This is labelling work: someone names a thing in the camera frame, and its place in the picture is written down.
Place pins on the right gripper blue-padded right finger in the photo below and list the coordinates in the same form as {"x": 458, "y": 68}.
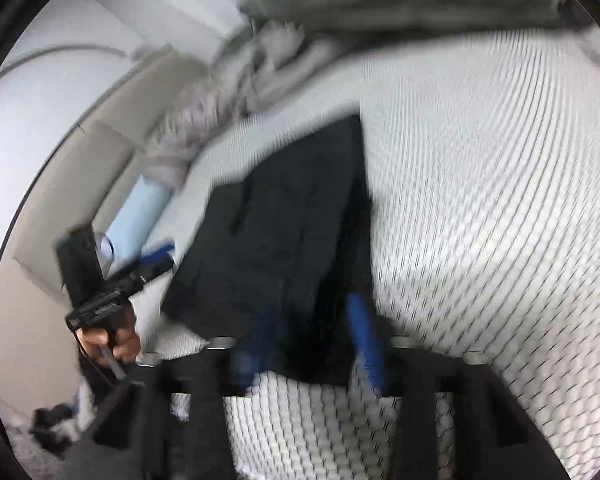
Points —
{"x": 455, "y": 413}

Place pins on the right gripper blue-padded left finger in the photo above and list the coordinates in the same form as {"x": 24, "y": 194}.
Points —
{"x": 167, "y": 418}

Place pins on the black pants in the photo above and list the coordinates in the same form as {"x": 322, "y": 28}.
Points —
{"x": 277, "y": 255}

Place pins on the person's left hand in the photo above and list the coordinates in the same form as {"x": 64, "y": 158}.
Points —
{"x": 126, "y": 345}

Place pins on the light blue pillow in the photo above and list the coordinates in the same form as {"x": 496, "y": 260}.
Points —
{"x": 128, "y": 232}

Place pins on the beige upholstered headboard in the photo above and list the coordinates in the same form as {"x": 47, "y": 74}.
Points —
{"x": 101, "y": 153}

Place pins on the white honeycomb mattress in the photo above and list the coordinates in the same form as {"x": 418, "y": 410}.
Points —
{"x": 483, "y": 161}

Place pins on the beige crumpled blanket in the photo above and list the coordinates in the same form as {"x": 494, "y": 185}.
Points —
{"x": 254, "y": 71}

